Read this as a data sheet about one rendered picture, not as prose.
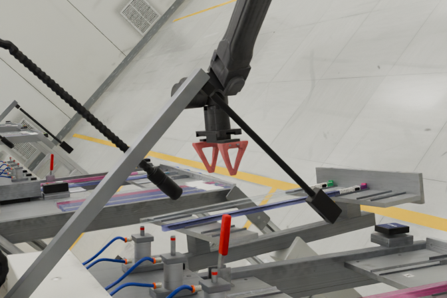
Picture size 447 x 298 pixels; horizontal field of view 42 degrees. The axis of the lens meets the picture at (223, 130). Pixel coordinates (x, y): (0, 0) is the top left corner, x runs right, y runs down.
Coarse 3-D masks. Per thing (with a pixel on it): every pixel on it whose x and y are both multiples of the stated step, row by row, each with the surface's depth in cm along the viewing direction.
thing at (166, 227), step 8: (328, 192) 129; (336, 192) 130; (288, 200) 124; (296, 200) 125; (304, 200) 126; (248, 208) 119; (256, 208) 120; (264, 208) 121; (272, 208) 122; (208, 216) 115; (216, 216) 115; (232, 216) 117; (168, 224) 111; (176, 224) 111; (184, 224) 112; (192, 224) 113
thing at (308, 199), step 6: (318, 192) 69; (324, 192) 70; (306, 198) 70; (312, 198) 69; (318, 198) 69; (324, 198) 70; (330, 198) 70; (312, 204) 69; (318, 204) 69; (324, 204) 70; (330, 204) 70; (336, 204) 70; (318, 210) 70; (324, 210) 70; (330, 210) 70; (336, 210) 70; (324, 216) 70; (330, 216) 70; (336, 216) 71; (330, 222) 70
